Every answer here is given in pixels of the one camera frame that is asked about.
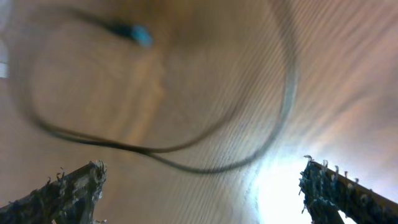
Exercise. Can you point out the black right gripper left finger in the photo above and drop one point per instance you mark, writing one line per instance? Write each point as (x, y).
(71, 198)

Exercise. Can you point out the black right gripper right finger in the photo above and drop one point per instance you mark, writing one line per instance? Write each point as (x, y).
(327, 193)

